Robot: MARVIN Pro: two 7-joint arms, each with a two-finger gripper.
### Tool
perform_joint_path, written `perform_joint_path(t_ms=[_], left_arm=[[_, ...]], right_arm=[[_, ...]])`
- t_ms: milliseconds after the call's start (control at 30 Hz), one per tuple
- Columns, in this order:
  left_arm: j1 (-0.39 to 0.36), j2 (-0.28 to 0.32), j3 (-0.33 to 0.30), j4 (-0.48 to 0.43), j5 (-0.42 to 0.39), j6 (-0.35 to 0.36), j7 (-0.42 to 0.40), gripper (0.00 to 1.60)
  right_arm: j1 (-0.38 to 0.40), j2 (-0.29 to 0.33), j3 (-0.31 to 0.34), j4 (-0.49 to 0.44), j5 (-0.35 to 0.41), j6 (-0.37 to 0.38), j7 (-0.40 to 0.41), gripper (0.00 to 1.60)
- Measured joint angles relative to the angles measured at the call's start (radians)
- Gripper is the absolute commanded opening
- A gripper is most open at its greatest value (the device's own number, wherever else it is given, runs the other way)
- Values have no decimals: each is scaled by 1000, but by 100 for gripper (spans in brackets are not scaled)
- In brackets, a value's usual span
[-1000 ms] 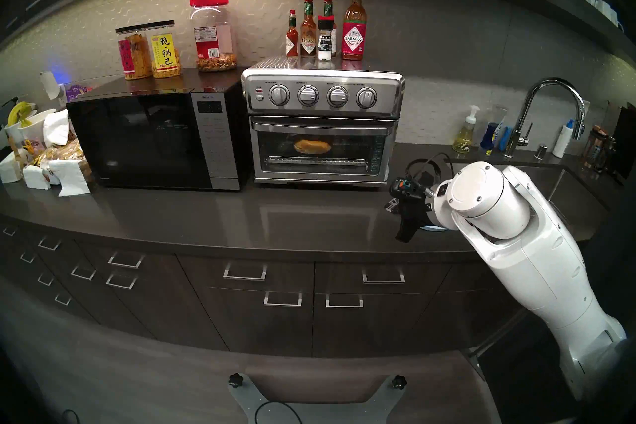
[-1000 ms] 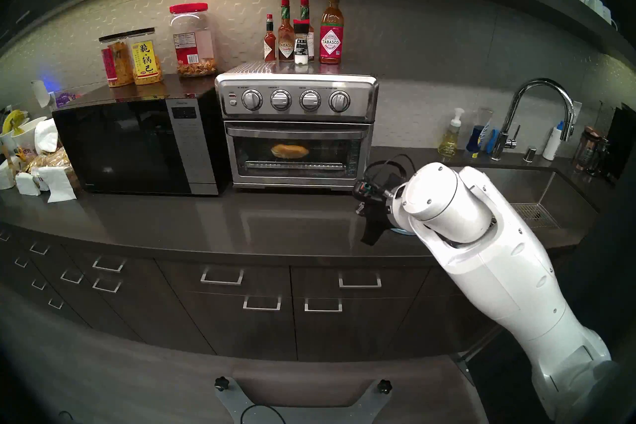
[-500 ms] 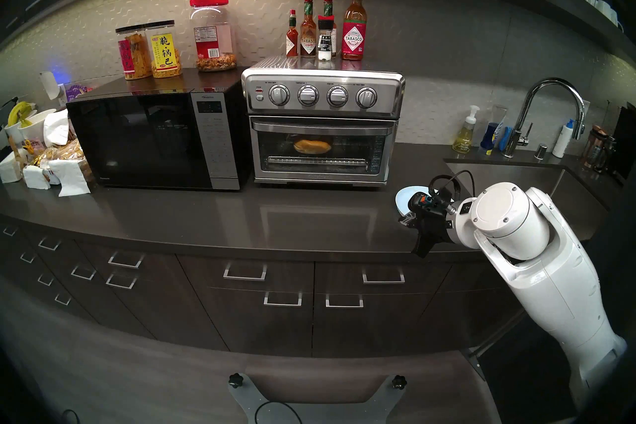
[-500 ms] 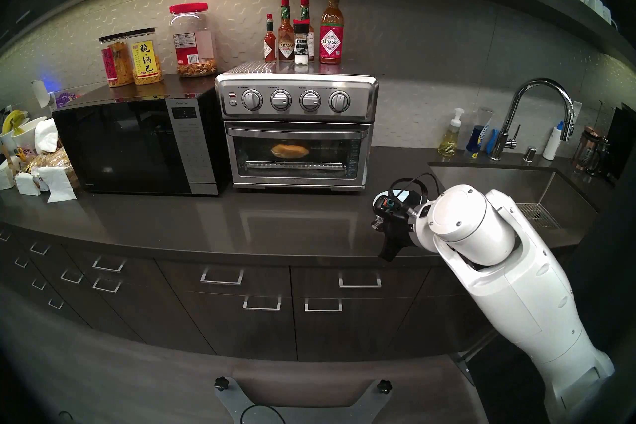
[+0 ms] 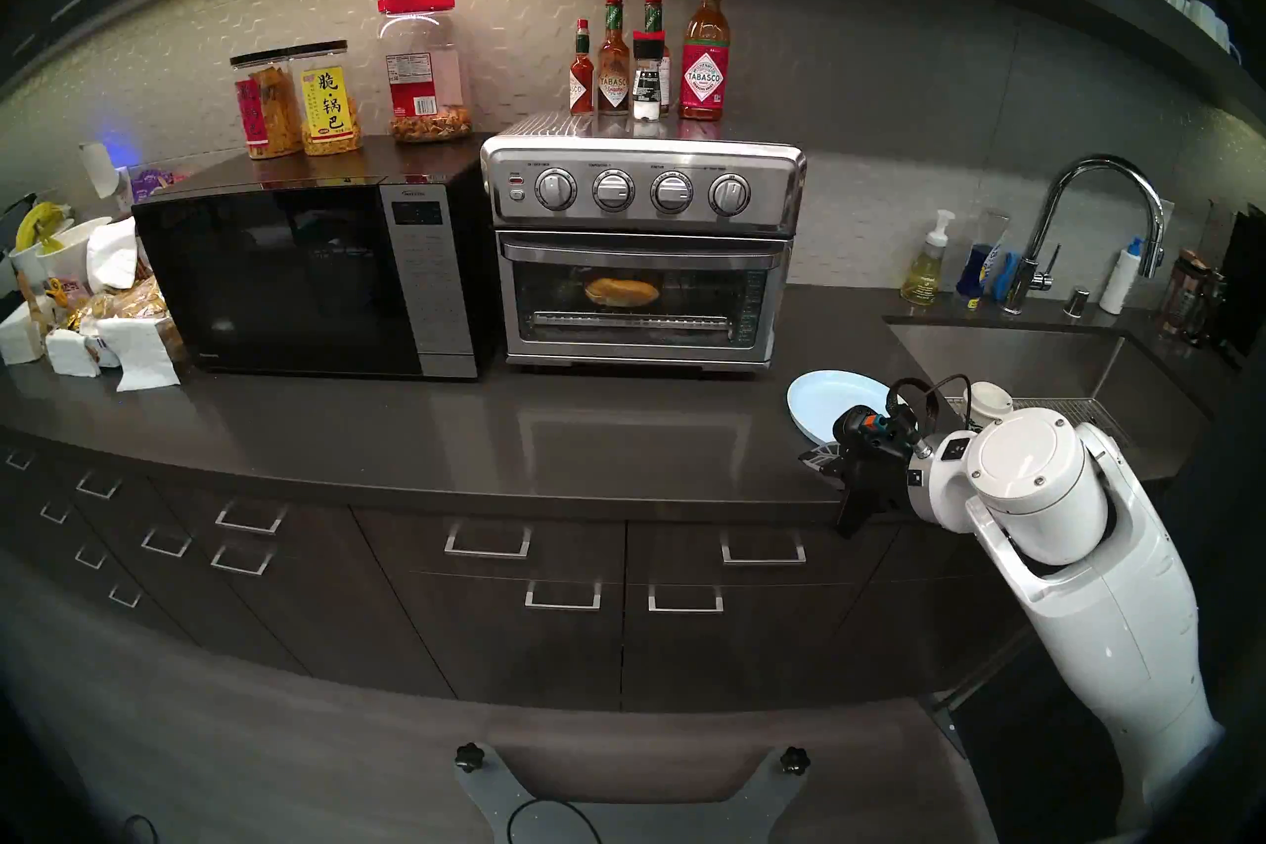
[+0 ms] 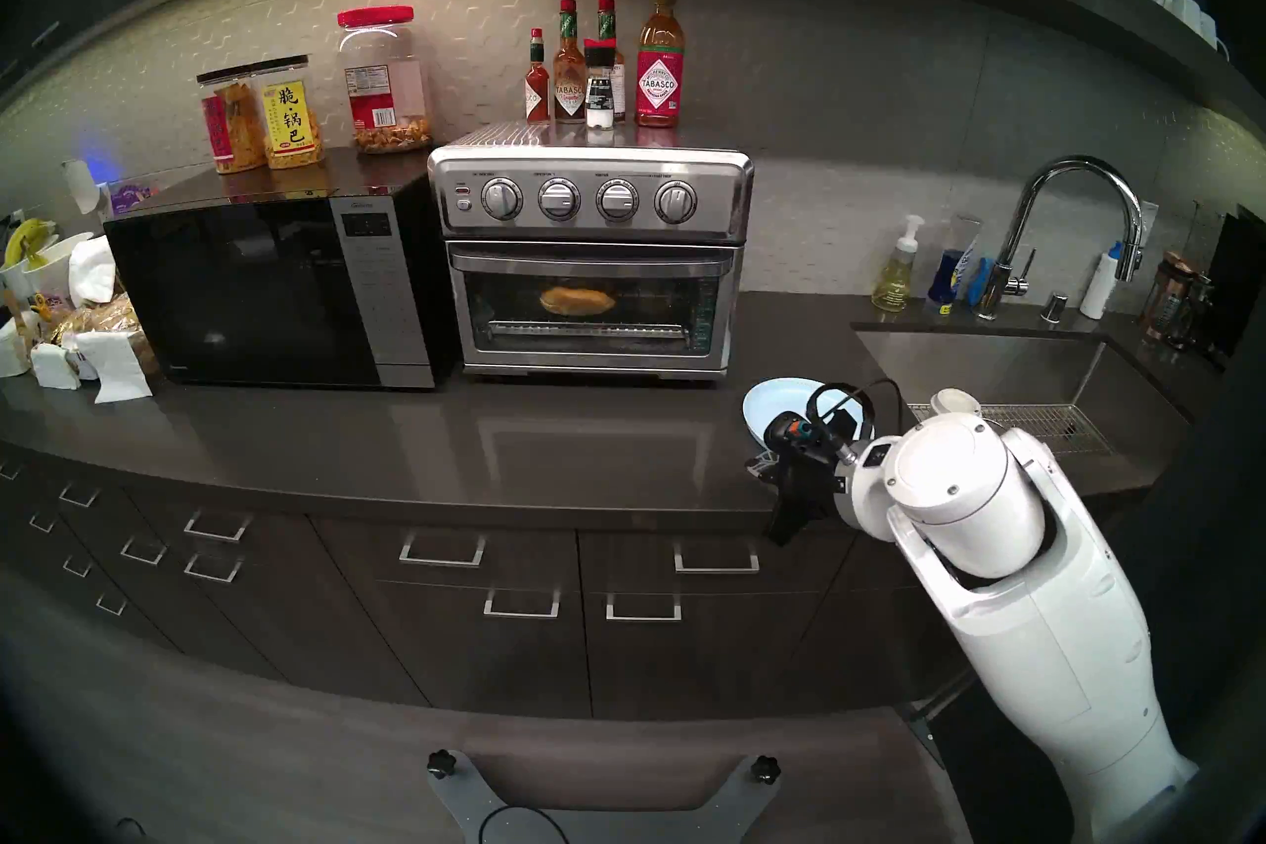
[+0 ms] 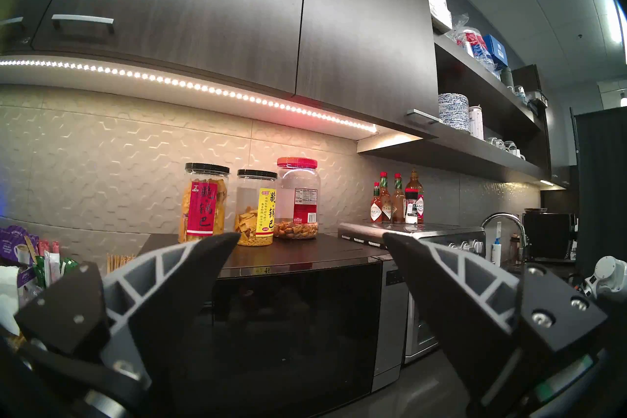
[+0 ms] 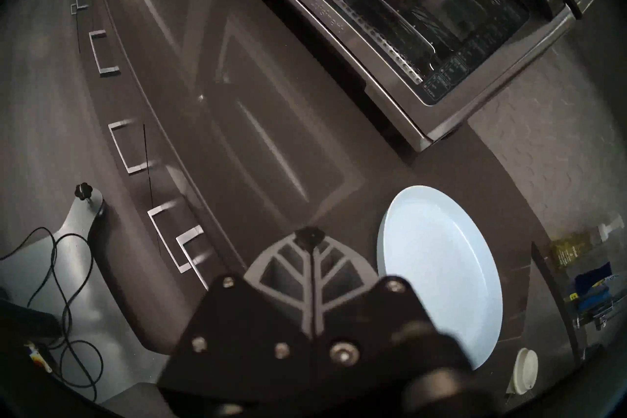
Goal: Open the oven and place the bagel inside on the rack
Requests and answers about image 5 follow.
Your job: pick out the glass copper French press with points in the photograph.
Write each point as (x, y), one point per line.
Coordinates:
(1187, 298)

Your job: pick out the yellow soap pump bottle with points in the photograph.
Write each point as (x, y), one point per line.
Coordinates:
(923, 278)

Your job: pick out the purple box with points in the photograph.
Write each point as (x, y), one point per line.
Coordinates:
(153, 181)

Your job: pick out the white mug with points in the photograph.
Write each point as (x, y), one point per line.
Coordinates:
(1226, 41)
(1202, 16)

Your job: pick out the medium Tabasco sauce bottle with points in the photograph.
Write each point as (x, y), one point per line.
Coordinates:
(613, 81)
(653, 11)

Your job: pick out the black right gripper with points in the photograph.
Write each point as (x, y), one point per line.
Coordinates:
(880, 466)

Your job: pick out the white bowl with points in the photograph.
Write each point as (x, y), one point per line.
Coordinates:
(69, 254)

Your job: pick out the snack jar yellow label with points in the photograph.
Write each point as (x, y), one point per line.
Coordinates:
(328, 108)

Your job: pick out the small red hot sauce bottle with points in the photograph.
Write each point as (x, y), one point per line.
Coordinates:
(583, 86)

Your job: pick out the dark wood drawer cabinet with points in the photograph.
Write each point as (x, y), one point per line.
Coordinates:
(445, 644)

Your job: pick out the chrome gooseneck faucet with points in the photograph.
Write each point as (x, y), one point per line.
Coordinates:
(1110, 163)

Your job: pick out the black Panasonic microwave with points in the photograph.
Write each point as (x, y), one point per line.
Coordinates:
(277, 288)

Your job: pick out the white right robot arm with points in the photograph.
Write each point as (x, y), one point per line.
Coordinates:
(1088, 555)

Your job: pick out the white bottle blue cap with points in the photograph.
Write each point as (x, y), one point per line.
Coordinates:
(1120, 286)

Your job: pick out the light blue plate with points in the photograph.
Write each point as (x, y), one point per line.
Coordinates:
(816, 402)

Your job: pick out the clear jar red lid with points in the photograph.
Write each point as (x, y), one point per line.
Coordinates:
(423, 76)

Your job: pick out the golden brown bagel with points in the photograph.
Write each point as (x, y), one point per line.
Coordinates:
(623, 291)

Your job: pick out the stainless steel toaster oven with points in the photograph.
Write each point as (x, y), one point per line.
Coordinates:
(643, 155)

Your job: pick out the blue dish soap bottle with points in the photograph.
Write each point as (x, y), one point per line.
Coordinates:
(977, 270)

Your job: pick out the clear bag of bread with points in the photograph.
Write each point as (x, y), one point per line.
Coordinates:
(134, 303)

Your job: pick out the large orange Tabasco bottle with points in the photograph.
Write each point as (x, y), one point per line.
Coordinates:
(704, 76)

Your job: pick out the white upright tissue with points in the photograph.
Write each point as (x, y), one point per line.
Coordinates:
(114, 254)

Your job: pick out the small folded white napkin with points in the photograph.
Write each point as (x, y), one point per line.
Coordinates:
(74, 353)

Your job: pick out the small chrome sink fitting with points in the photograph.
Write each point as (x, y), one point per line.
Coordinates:
(1076, 303)

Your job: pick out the silver oven knob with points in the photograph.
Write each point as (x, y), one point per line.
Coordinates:
(613, 189)
(672, 191)
(729, 194)
(556, 188)

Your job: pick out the black star knob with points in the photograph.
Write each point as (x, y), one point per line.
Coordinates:
(470, 757)
(794, 761)

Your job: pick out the yellow banana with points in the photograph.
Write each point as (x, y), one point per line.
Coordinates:
(40, 221)

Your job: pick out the grey robot mounting plate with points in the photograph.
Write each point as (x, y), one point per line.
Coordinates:
(490, 802)

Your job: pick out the glass toaster oven door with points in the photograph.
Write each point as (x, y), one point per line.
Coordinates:
(643, 348)

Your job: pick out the small white container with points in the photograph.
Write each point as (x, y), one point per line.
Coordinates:
(20, 340)

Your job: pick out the stainless steel sink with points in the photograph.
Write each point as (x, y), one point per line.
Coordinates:
(989, 353)

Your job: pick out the snack jar red label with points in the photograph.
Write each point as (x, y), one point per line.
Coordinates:
(265, 110)

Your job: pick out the paper cup white lid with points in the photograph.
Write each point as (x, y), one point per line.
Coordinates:
(989, 399)

